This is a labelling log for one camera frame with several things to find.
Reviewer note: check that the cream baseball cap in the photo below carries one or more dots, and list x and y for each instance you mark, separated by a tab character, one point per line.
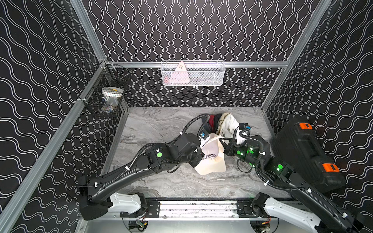
213	159

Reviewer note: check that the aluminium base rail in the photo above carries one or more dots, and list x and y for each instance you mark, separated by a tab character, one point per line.
194	209

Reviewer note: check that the black wire mesh basket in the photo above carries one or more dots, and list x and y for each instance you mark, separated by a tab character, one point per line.
112	75

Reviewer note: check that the white baseball cap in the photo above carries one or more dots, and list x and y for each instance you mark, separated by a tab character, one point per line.
229	126

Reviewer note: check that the beige cap with black lettering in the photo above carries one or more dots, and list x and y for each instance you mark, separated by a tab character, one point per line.
221	121

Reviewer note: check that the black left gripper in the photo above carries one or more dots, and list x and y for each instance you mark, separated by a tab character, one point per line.
196	157

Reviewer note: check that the white wire wall basket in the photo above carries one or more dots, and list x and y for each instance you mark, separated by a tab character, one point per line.
201	73

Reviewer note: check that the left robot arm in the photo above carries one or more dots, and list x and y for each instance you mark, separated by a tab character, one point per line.
95	191

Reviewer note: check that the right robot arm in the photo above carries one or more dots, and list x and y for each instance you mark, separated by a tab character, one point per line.
322	216

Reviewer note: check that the black plastic tool case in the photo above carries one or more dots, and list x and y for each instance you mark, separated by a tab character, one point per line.
296	144

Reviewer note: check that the pink triangular card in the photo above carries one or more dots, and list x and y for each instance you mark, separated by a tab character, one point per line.
180	75

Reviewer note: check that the white item in black basket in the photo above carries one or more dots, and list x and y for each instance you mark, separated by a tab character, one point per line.
111	97

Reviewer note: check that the red and black cap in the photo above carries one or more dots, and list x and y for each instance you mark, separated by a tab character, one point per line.
213	123

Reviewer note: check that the aluminium corner frame post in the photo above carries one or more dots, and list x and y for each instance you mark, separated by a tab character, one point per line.
87	25

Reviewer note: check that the dark grey cap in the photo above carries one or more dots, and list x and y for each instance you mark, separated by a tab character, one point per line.
206	126

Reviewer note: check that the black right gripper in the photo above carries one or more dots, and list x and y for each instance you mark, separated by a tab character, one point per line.
229	147

